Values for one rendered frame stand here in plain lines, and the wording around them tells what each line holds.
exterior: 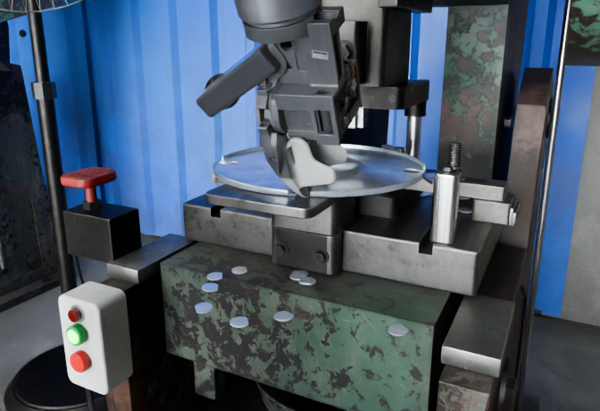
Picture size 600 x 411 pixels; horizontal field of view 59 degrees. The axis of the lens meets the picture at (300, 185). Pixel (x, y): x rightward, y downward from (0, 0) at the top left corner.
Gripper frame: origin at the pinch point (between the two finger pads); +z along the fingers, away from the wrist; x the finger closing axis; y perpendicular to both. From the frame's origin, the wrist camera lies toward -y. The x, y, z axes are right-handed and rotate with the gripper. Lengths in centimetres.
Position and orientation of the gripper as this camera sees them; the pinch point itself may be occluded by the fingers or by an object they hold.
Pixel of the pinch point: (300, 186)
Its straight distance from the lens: 59.8
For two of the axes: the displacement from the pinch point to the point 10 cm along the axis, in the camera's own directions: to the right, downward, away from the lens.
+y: 9.1, 1.1, -4.0
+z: 1.8, 7.7, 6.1
